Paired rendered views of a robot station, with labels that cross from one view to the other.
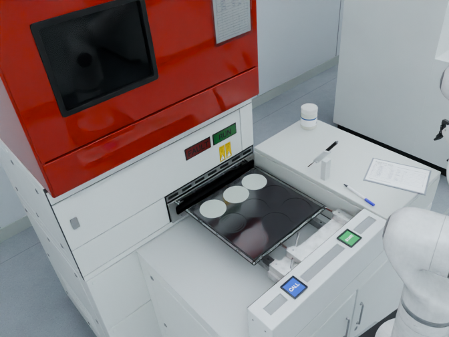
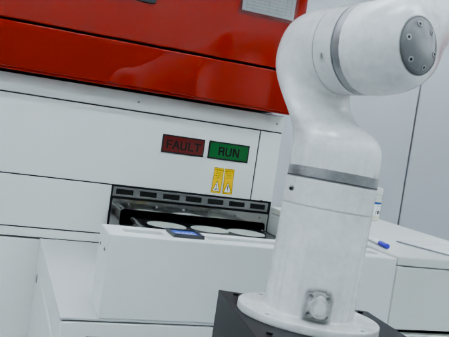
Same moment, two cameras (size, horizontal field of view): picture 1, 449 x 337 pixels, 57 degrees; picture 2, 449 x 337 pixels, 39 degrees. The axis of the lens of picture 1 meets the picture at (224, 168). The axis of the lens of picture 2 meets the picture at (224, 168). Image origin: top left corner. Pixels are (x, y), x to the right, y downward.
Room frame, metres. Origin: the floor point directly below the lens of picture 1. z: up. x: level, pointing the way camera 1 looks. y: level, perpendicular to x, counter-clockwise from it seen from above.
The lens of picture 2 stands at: (-0.31, -0.57, 1.14)
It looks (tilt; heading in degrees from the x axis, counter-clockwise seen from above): 3 degrees down; 19
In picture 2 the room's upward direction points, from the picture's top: 8 degrees clockwise
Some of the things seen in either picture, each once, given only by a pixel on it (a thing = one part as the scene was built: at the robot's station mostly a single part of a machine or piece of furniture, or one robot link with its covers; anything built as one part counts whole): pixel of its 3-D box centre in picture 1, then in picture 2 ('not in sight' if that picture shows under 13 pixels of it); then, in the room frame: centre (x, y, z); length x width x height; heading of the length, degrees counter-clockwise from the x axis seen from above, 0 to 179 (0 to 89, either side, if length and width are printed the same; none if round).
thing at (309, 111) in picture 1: (309, 116); (368, 202); (1.55, -0.38, 1.01); 0.07 x 0.07 x 0.10
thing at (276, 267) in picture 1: (282, 271); not in sight; (0.84, -0.15, 0.89); 0.08 x 0.03 x 0.03; 38
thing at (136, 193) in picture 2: (212, 172); (193, 199); (1.29, 0.05, 0.96); 0.44 x 0.01 x 0.02; 128
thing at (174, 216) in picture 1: (214, 186); (190, 223); (1.29, 0.05, 0.89); 0.44 x 0.02 x 0.10; 128
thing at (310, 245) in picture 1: (313, 249); not in sight; (0.93, -0.27, 0.87); 0.36 x 0.08 x 0.03; 128
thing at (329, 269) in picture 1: (322, 276); (249, 279); (0.80, -0.27, 0.89); 0.55 x 0.09 x 0.14; 128
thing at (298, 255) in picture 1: (298, 257); not in sight; (0.88, -0.21, 0.89); 0.08 x 0.03 x 0.03; 38
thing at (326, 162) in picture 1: (322, 161); not in sight; (1.20, -0.36, 1.03); 0.06 x 0.04 x 0.13; 38
